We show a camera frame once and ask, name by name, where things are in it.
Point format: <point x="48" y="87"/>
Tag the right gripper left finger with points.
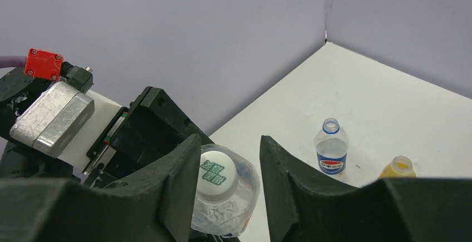
<point x="153" y="204"/>

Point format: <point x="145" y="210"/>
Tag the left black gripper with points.
<point x="151" y="127"/>

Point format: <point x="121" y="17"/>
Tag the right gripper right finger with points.
<point x="304" y="204"/>

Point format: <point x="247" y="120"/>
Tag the yellow juice bottle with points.
<point x="400" y="166"/>

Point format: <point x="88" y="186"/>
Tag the white water bottle cap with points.
<point x="218" y="177"/>

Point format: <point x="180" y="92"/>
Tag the clear water bottle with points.
<point x="230" y="217"/>

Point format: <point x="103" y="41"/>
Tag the Pepsi bottle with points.
<point x="331" y="146"/>

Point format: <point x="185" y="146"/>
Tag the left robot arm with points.
<point x="18" y="92"/>

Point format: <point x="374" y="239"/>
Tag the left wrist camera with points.
<point x="64" y="123"/>

